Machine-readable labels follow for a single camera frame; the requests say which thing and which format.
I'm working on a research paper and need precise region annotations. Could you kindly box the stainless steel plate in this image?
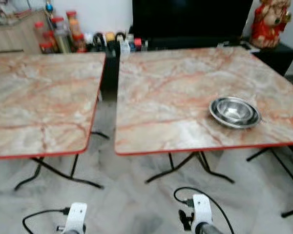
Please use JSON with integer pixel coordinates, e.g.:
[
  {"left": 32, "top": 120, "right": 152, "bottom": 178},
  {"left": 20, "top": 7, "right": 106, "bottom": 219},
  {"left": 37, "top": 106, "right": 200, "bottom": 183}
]
[{"left": 209, "top": 96, "right": 262, "bottom": 130}]

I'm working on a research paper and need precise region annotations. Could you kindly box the stainless steel bowl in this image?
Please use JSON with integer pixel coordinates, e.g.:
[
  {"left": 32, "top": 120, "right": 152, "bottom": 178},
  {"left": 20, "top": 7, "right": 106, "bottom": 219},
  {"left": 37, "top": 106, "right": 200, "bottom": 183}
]
[{"left": 215, "top": 97, "right": 257, "bottom": 123}]

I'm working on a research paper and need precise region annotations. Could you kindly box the marble pattern folding table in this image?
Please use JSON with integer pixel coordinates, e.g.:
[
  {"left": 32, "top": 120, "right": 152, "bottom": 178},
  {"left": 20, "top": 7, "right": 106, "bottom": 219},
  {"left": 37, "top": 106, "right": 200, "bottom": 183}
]
[
  {"left": 114, "top": 46, "right": 293, "bottom": 217},
  {"left": 0, "top": 52, "right": 109, "bottom": 191}
]

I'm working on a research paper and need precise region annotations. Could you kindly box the white label bottle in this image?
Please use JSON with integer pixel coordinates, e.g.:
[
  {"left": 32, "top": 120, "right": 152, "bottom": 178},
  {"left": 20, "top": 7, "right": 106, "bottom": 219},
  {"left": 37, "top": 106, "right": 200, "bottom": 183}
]
[{"left": 120, "top": 40, "right": 131, "bottom": 54}]

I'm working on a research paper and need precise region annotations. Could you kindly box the yellow lid bottle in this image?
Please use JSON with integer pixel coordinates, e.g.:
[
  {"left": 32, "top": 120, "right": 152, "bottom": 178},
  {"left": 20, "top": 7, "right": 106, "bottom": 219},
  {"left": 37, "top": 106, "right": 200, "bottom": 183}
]
[{"left": 105, "top": 32, "right": 116, "bottom": 49}]

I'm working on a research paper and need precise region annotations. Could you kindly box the black television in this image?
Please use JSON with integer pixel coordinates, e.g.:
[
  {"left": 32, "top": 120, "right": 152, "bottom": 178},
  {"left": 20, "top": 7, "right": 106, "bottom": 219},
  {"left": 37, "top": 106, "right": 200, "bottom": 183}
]
[{"left": 132, "top": 0, "right": 253, "bottom": 39}]

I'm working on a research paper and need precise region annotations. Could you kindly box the red and gold figurine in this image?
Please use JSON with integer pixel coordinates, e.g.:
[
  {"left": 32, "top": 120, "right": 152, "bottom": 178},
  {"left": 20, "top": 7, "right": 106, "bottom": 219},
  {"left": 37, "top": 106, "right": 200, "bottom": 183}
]
[{"left": 250, "top": 0, "right": 292, "bottom": 49}]

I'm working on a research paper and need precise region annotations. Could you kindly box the tall red lid jar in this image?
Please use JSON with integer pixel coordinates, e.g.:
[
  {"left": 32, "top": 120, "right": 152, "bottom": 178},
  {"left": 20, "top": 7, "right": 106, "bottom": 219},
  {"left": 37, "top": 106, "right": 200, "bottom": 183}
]
[{"left": 51, "top": 17, "right": 71, "bottom": 53}]

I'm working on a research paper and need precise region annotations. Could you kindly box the orange red lid jar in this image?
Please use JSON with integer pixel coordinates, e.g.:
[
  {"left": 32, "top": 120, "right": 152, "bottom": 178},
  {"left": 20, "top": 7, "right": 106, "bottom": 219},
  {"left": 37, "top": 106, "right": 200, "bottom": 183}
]
[{"left": 66, "top": 11, "right": 81, "bottom": 37}]

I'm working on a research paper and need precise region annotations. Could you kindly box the small red lid jar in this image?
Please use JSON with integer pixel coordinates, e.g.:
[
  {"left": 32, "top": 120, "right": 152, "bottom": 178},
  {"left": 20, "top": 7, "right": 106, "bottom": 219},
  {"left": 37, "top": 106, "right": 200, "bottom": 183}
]
[{"left": 34, "top": 21, "right": 45, "bottom": 44}]

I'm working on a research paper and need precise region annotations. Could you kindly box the light wooden sideboard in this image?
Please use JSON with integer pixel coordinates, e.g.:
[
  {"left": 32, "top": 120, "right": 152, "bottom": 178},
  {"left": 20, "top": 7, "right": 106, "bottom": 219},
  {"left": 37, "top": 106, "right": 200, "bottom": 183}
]
[{"left": 0, "top": 10, "right": 49, "bottom": 53}]

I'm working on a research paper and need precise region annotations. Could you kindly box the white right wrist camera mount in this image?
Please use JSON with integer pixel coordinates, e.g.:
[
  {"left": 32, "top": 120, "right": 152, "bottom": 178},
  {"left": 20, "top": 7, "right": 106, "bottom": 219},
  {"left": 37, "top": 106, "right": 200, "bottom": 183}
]
[{"left": 192, "top": 194, "right": 214, "bottom": 234}]

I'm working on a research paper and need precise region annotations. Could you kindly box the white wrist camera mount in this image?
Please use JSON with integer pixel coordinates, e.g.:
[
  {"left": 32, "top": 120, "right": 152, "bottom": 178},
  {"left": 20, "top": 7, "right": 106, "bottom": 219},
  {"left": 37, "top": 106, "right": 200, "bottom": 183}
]
[
  {"left": 192, "top": 194, "right": 214, "bottom": 234},
  {"left": 63, "top": 202, "right": 87, "bottom": 234}
]

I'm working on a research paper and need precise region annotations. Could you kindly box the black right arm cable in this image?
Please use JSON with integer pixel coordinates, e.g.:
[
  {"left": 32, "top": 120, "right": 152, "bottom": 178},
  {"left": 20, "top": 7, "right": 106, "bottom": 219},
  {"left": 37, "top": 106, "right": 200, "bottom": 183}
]
[{"left": 174, "top": 187, "right": 235, "bottom": 234}]

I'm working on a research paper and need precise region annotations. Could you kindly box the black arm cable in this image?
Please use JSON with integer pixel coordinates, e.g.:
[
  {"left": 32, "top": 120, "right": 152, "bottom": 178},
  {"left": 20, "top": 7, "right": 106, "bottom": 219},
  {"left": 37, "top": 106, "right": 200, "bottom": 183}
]
[
  {"left": 174, "top": 187, "right": 235, "bottom": 234},
  {"left": 22, "top": 208, "right": 70, "bottom": 234}
]

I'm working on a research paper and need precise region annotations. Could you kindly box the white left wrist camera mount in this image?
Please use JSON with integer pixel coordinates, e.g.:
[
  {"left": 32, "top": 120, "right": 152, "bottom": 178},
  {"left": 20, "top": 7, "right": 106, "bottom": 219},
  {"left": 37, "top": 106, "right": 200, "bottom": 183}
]
[{"left": 63, "top": 202, "right": 87, "bottom": 234}]

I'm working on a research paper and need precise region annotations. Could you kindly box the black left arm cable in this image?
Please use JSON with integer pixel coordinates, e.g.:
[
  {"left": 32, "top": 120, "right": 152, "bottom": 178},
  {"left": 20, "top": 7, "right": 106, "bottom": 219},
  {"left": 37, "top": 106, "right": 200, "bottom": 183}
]
[{"left": 22, "top": 208, "right": 70, "bottom": 234}]

